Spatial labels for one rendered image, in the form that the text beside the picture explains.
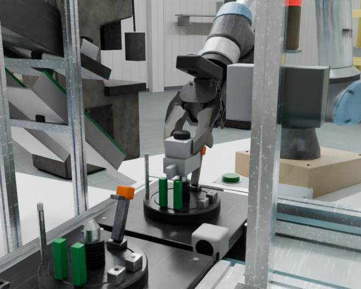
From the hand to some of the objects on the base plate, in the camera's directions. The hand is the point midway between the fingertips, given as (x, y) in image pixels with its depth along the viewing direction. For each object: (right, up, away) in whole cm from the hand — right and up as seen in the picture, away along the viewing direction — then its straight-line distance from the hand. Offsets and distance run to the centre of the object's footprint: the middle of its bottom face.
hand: (180, 144), depth 75 cm
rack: (-38, -21, +11) cm, 45 cm away
